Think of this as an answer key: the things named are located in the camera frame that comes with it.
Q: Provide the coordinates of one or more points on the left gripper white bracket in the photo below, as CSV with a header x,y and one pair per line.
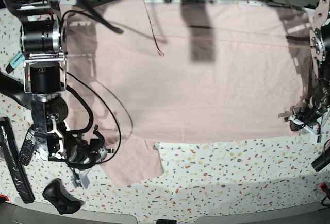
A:
x,y
305,127

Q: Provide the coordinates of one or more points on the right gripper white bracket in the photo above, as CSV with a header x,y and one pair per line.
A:
x,y
81,162

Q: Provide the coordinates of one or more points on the pink T-shirt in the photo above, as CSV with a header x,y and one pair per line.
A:
x,y
186,72

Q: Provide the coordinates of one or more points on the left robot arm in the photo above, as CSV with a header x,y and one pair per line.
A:
x,y
312,115

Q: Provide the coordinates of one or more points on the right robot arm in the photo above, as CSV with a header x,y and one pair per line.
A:
x,y
43,48

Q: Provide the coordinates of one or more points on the black game controller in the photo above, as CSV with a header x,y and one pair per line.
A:
x,y
53,193

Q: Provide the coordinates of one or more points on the small red black clip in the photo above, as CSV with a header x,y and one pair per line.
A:
x,y
323,186

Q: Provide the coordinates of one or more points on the long black bar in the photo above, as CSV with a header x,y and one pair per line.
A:
x,y
11,156

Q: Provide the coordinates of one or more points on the black remote control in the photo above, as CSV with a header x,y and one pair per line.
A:
x,y
27,148

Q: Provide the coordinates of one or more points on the black stapler tool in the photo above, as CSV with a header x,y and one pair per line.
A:
x,y
15,90

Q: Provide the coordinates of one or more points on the teal highlighter marker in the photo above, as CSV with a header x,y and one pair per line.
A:
x,y
15,62

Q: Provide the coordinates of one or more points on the black cylinder with wires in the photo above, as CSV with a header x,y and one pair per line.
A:
x,y
323,159

